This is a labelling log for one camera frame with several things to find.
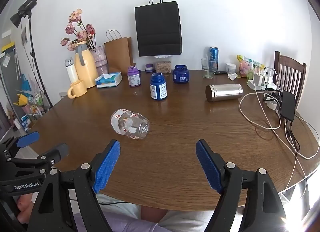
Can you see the person's legs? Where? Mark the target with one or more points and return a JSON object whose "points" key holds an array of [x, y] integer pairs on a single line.
{"points": [[152, 215]]}

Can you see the black power bank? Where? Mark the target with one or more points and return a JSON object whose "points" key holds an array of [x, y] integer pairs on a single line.
{"points": [[288, 105]]}

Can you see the brown paper bag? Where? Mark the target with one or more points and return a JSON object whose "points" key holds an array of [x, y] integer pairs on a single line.
{"points": [[117, 54]]}

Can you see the stainless steel cup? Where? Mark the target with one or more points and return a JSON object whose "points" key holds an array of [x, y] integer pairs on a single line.
{"points": [[225, 93]]}

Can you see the small white adapter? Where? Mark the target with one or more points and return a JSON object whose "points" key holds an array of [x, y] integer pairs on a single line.
{"points": [[271, 104]]}

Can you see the small purple jar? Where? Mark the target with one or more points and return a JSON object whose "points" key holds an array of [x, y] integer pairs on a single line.
{"points": [[149, 68]]}

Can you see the clear drinking glass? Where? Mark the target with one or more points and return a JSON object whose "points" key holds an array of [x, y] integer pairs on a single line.
{"points": [[208, 69]]}

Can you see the purple pill bottle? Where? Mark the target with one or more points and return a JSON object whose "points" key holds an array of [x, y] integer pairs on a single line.
{"points": [[134, 78]]}

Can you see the blue tissue box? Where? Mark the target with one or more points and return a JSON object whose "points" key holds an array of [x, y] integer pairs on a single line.
{"points": [[108, 80]]}

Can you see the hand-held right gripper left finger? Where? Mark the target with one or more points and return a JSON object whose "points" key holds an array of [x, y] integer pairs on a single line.
{"points": [[106, 167]]}

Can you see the pink textured vase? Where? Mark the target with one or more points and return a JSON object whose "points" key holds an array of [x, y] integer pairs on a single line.
{"points": [[100, 59]]}

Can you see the crumpled white tissue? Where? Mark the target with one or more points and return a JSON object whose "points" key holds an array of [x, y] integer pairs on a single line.
{"points": [[233, 76]]}

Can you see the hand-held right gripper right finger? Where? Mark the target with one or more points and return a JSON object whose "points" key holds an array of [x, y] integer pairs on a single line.
{"points": [[208, 167]]}

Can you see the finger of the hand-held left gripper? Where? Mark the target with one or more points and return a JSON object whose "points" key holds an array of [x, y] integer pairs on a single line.
{"points": [[61, 149], [28, 139]]}

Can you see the wooden chair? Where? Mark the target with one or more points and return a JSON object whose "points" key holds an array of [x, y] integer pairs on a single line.
{"points": [[291, 76]]}

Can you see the white wall hook holder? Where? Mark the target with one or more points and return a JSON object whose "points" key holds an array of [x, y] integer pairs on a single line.
{"points": [[162, 56]]}

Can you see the blue wide jar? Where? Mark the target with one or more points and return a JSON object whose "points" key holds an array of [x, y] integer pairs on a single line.
{"points": [[180, 75]]}

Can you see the white charger plug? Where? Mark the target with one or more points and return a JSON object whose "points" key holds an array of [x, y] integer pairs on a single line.
{"points": [[258, 79], [269, 76]]}

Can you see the blue pill bottle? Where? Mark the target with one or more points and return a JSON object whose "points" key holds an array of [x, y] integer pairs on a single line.
{"points": [[158, 88]]}

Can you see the dried pink flowers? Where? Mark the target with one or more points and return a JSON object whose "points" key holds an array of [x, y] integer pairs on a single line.
{"points": [[80, 33]]}

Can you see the blue drink can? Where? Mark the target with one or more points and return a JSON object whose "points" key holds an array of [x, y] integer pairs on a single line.
{"points": [[214, 52]]}

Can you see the person's left hand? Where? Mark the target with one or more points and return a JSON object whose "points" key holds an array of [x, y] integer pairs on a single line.
{"points": [[24, 208]]}

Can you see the yellow mug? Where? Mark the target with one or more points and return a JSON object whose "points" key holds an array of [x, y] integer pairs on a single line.
{"points": [[78, 89]]}

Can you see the small white cup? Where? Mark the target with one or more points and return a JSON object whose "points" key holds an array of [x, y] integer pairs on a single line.
{"points": [[231, 68]]}

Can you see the white thermos bottle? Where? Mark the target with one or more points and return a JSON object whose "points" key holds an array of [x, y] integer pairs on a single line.
{"points": [[71, 71]]}

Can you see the cluttered storage shelf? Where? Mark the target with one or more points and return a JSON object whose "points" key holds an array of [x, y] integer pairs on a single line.
{"points": [[27, 106]]}

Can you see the pink plush toy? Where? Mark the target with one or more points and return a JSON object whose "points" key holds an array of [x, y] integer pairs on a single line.
{"points": [[244, 68]]}

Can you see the white power strip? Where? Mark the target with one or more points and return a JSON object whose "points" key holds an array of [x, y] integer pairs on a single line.
{"points": [[252, 84]]}

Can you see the colourful snack bag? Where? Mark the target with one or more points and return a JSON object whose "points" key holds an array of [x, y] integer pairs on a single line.
{"points": [[255, 65]]}

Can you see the yellow thermos jug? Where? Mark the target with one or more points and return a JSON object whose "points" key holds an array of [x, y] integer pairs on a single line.
{"points": [[86, 69]]}

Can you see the black paper bag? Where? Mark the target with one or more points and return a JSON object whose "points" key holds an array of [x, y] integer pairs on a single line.
{"points": [[158, 29]]}

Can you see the glass jar of grains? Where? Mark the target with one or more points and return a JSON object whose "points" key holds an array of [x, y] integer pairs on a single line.
{"points": [[163, 67]]}

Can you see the black tripod stand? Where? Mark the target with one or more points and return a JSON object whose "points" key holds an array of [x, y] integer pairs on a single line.
{"points": [[37, 71]]}

